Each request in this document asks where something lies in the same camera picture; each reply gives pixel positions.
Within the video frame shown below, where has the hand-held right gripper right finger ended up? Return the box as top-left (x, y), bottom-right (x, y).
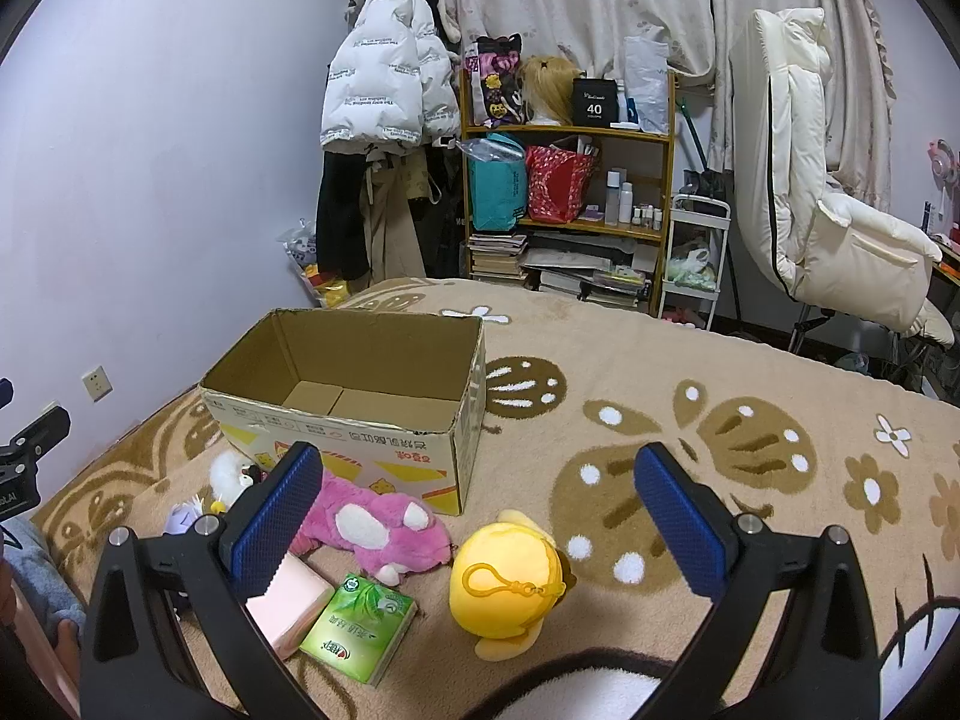
top-left (632, 442), bottom-right (880, 720)

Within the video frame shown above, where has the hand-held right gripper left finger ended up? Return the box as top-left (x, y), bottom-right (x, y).
top-left (79, 441), bottom-right (325, 720)

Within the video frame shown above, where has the white plush toy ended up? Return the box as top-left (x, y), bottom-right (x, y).
top-left (208, 452), bottom-right (265, 515)

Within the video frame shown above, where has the pink roll cushion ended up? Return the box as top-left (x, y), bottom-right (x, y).
top-left (244, 551), bottom-right (336, 661)

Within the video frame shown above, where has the purple plush toy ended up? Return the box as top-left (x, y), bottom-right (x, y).
top-left (161, 495), bottom-right (226, 539)

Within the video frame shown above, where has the pink plush toy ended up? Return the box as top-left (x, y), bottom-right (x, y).
top-left (289, 471), bottom-right (455, 587)

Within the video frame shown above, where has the green tissue pack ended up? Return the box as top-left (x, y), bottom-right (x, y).
top-left (298, 572), bottom-right (419, 687)

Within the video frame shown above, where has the yellow plush duck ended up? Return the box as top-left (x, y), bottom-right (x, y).
top-left (448, 508), bottom-right (577, 662)

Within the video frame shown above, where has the cardboard box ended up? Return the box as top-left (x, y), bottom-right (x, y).
top-left (197, 307), bottom-right (487, 517)

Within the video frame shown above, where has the beige patterned blanket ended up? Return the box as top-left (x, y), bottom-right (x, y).
top-left (30, 277), bottom-right (960, 720)

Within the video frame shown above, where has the clear bag of toys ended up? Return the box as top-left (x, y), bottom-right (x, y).
top-left (281, 221), bottom-right (353, 308)

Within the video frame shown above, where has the green plastic bag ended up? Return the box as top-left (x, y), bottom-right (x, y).
top-left (667, 247), bottom-right (713, 290)

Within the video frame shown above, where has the stack of books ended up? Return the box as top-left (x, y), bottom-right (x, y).
top-left (469, 231), bottom-right (655, 310)

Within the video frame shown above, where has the beige hanging garment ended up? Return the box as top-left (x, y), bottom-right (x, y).
top-left (358, 154), bottom-right (428, 286)

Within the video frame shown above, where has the black hanging garment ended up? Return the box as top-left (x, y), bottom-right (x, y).
top-left (315, 150), bottom-right (372, 282)

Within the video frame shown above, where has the white trolley cart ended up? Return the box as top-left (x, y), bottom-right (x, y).
top-left (660, 193), bottom-right (732, 331)

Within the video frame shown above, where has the red shopping bag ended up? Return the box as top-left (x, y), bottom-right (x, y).
top-left (525, 141), bottom-right (601, 224)

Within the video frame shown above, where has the cream recliner chair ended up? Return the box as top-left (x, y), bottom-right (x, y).
top-left (729, 7), bottom-right (957, 350)

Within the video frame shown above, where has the teal shopping bag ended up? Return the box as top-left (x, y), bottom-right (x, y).
top-left (466, 133), bottom-right (530, 233)

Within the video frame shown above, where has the wooden shelf unit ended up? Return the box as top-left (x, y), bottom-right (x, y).
top-left (459, 71), bottom-right (676, 316)

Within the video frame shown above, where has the black box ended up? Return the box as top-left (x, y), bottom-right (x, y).
top-left (571, 77), bottom-right (621, 126)

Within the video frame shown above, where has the pink desk fan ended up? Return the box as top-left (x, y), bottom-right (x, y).
top-left (926, 139), bottom-right (960, 200)

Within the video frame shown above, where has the white plastic bag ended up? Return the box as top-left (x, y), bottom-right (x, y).
top-left (621, 36), bottom-right (670, 132)

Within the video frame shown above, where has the white puffer jacket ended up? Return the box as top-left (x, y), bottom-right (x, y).
top-left (319, 0), bottom-right (462, 158)

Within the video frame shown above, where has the blonde wig head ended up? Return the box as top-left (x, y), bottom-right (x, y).
top-left (520, 55), bottom-right (582, 125)

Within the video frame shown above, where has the pink and black bag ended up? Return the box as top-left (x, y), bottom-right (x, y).
top-left (465, 34), bottom-right (526, 128)

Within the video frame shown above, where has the beige floral curtain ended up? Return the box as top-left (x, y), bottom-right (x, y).
top-left (435, 0), bottom-right (897, 173)

